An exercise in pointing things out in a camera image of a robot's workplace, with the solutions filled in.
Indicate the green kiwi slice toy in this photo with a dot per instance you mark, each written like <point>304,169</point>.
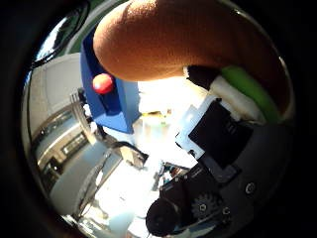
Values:
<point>251,89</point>

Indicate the red orange ball toy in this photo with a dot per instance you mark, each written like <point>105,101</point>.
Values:
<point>103,83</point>

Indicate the blue plastic container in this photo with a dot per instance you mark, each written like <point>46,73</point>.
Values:
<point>115,109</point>

